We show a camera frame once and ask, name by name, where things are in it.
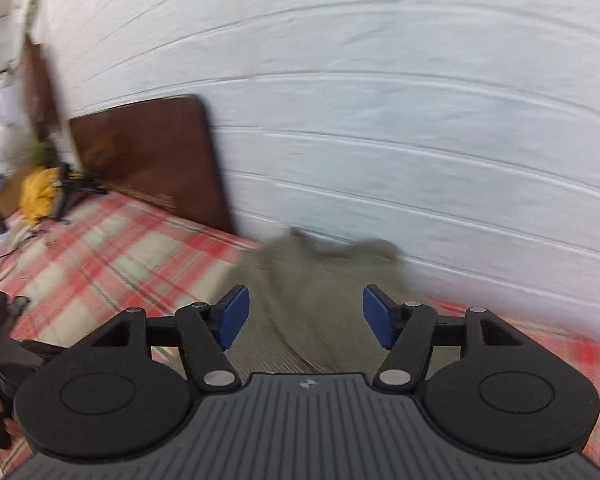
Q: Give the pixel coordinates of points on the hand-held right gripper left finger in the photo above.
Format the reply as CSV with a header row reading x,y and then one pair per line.
x,y
235,317

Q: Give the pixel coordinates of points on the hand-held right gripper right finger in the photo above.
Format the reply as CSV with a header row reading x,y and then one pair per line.
x,y
377,317

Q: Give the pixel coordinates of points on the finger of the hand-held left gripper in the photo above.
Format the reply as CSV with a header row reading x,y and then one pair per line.
x,y
40,351

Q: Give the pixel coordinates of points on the striped shirt with checked lining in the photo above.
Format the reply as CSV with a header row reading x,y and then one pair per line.
x,y
320,300

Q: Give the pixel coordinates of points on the red plaid bed sheet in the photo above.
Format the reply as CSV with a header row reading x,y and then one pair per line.
x,y
105,260

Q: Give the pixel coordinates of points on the yellow cloth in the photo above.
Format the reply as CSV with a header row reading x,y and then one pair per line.
x,y
37,192

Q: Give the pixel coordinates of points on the black tripod stand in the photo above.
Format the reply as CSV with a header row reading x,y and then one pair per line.
x,y
65,180

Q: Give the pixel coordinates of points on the brown wooden board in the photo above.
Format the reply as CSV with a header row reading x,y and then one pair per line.
x,y
150,160

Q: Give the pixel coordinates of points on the brown paper bag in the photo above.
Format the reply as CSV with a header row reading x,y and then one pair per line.
x,y
40,90

